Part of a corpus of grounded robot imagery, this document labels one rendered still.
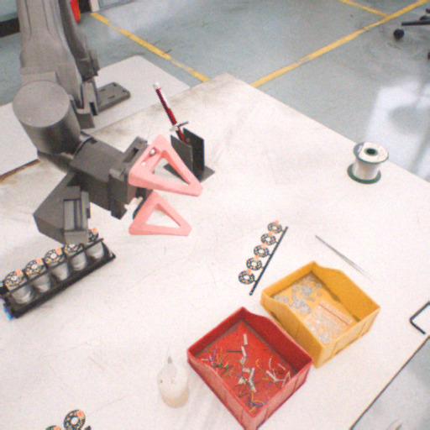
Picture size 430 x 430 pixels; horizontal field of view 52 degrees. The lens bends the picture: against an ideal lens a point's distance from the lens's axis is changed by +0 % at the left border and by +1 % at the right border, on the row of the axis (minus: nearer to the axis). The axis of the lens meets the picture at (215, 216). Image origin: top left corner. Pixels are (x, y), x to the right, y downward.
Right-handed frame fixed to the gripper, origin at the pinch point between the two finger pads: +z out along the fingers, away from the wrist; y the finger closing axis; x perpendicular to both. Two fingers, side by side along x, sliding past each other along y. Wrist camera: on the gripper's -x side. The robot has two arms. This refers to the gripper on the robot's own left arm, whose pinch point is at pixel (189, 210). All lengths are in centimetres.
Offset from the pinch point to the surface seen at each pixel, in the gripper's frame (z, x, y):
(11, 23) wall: -191, 161, -160
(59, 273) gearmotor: -13.3, -10.2, -14.2
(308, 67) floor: -3, 199, -123
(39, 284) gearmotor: -14.5, -12.8, -14.1
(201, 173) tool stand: -4.8, 19.9, -19.6
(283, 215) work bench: 11.8, 16.5, -15.2
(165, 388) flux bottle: 7.1, -18.2, -6.2
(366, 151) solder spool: 20.2, 33.8, -10.4
